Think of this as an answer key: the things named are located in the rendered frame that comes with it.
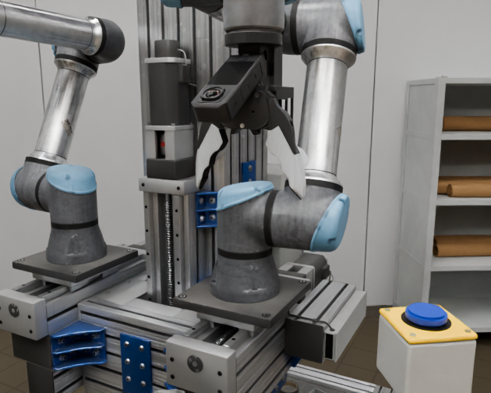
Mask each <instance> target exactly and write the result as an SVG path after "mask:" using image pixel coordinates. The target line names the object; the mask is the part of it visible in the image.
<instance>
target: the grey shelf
mask: <svg viewBox="0 0 491 393"><path fill-rule="evenodd" d="M444 116H491V78H459V77H439V78H431V79H423V80H409V81H407V93H406V105H405V117H404V141H403V153H402V166H401V189H400V201H399V214H398V226H397V249H396V262H395V274H394V298H393V307H405V306H409V305H411V304H413V303H429V304H433V305H441V306H442V307H443V308H444V309H445V310H447V311H448V312H449V313H451V314H452V315H453V316H455V317H456V318H457V319H458V320H459V321H461V322H462V323H463V324H465V325H466V326H467V327H469V328H470V329H471V330H473V331H474V332H491V256H474V257H435V256H434V255H433V236H434V235H491V197H449V196H448V195H447V194H437V187H438V177H439V176H491V131H442V128H443V117H444Z"/></svg>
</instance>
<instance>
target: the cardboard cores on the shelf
mask: <svg viewBox="0 0 491 393"><path fill-rule="evenodd" d="M442 131H491V116H444V117H443V128H442ZM437 194H447V195H448V196H449V197H491V176H439V177H438V187H437ZM433 255H434V256H435V257H474V256H491V235H434V236H433Z"/></svg>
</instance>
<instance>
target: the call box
mask: <svg viewBox="0 0 491 393"><path fill-rule="evenodd" d="M436 306H439V307H441V308H442V309H444V308H443V307H442V306H441V305H436ZM405 309H406V306H405V307H392V308H381V309H380V314H381V315H380V319H379V333H378V346H377V360H376V366H377V368H378V369H379V371H380V372H381V374H382V375H383V376H384V377H385V378H386V380H387V381H388V383H389V384H390V386H391V387H392V388H393V389H394V390H395V392H396V393H472V378H473V370H474V362H475V347H476V340H475V339H477V337H478V335H477V334H476V333H475V332H474V331H473V330H471V329H470V328H469V327H467V326H466V325H465V324H463V323H462V322H461V321H459V320H458V319H457V318H456V317H455V316H453V315H452V314H451V313H449V312H448V311H447V310H445V309H444V311H446V312H447V314H448V318H447V322H446V323H445V324H444V325H442V326H439V327H423V326H420V325H417V324H414V323H412V322H411V321H410V320H409V319H408V318H407V317H406V316H405Z"/></svg>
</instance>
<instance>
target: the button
mask: <svg viewBox="0 0 491 393"><path fill-rule="evenodd" d="M405 316H406V317H407V318H408V319H409V320H410V321H411V322H412V323H414V324H417V325H420V326H423V327H429V328H435V327H439V326H442V325H444V324H445V323H446V322H447V318H448V314H447V312H446V311H444V309H442V308H441V307H439V306H436V305H433V304H429V303H413V304H411V305H409V306H407V307H406V309H405Z"/></svg>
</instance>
